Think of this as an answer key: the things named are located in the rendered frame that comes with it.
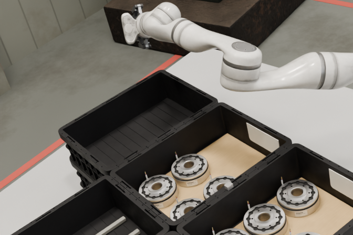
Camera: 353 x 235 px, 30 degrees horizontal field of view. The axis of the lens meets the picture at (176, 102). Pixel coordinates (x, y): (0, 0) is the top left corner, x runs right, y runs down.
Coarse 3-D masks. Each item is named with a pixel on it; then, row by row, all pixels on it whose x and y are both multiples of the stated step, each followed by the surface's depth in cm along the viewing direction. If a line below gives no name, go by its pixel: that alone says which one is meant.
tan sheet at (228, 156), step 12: (216, 144) 190; (228, 144) 189; (240, 144) 188; (204, 156) 187; (216, 156) 186; (228, 156) 185; (240, 156) 184; (252, 156) 183; (264, 156) 182; (216, 168) 182; (228, 168) 181; (240, 168) 180; (180, 192) 177; (192, 192) 176; (168, 216) 171
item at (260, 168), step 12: (300, 144) 167; (276, 156) 165; (312, 156) 163; (264, 168) 163; (336, 168) 157; (240, 180) 161; (228, 192) 158; (216, 204) 157; (192, 216) 154; (180, 228) 152; (348, 228) 141
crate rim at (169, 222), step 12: (216, 108) 188; (228, 108) 186; (192, 120) 185; (252, 120) 179; (276, 132) 173; (156, 144) 180; (288, 144) 168; (120, 168) 175; (252, 168) 163; (120, 180) 171; (132, 192) 166; (216, 192) 159; (144, 204) 161; (204, 204) 157
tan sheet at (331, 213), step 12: (324, 192) 166; (276, 204) 166; (324, 204) 162; (336, 204) 161; (288, 216) 161; (312, 216) 160; (324, 216) 159; (336, 216) 158; (348, 216) 157; (240, 228) 162; (288, 228) 158; (300, 228) 157; (312, 228) 157; (324, 228) 156; (336, 228) 155
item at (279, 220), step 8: (256, 208) 162; (264, 208) 161; (272, 208) 161; (280, 208) 160; (248, 216) 160; (280, 216) 158; (248, 224) 158; (256, 224) 157; (272, 224) 156; (280, 224) 156; (256, 232) 155; (264, 232) 155; (272, 232) 154
